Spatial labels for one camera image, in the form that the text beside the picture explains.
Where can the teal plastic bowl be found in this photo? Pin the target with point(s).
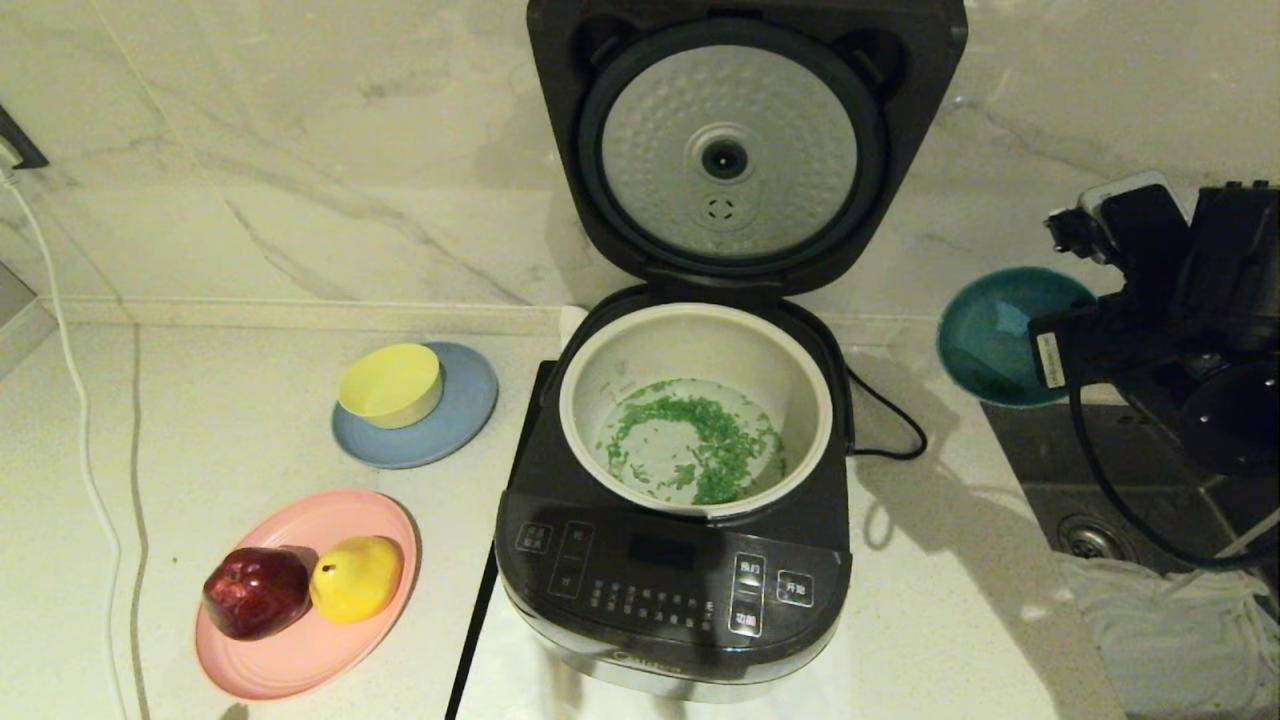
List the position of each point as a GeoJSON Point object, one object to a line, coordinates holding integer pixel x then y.
{"type": "Point", "coordinates": [985, 340]}

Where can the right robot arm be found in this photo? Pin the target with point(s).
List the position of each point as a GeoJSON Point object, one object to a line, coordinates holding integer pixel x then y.
{"type": "Point", "coordinates": [1235, 410]}

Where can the blue plate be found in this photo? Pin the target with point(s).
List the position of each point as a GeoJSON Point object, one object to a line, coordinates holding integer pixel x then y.
{"type": "Point", "coordinates": [465, 420]}

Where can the white cloth with green specks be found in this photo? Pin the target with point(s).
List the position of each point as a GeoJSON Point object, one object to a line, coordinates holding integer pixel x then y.
{"type": "Point", "coordinates": [1170, 650]}

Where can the black rice cooker lid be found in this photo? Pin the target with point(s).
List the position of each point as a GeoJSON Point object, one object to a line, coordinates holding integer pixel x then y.
{"type": "Point", "coordinates": [900, 150]}

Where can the pink plate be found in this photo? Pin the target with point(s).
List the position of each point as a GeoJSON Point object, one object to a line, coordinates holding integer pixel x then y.
{"type": "Point", "coordinates": [300, 660]}

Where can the yellow bowl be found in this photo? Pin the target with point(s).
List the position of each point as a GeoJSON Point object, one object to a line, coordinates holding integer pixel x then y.
{"type": "Point", "coordinates": [390, 385]}

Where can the stainless steel sink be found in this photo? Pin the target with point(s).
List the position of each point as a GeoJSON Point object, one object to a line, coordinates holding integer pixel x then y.
{"type": "Point", "coordinates": [1040, 450]}

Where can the yellow pear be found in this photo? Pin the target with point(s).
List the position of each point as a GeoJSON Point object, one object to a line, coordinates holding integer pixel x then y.
{"type": "Point", "coordinates": [358, 578]}

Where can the red apple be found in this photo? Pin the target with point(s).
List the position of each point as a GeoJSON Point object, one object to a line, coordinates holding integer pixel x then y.
{"type": "Point", "coordinates": [255, 595]}

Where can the black rice cooker body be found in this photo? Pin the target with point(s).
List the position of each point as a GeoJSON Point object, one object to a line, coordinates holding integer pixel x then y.
{"type": "Point", "coordinates": [660, 560]}

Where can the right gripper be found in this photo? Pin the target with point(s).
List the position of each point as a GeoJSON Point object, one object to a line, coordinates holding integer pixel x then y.
{"type": "Point", "coordinates": [1230, 270]}

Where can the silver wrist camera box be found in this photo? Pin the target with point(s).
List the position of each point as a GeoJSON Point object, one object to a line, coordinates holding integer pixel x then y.
{"type": "Point", "coordinates": [1130, 215]}

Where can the round sink drain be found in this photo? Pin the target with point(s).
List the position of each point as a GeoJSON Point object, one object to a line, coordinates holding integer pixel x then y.
{"type": "Point", "coordinates": [1088, 538]}

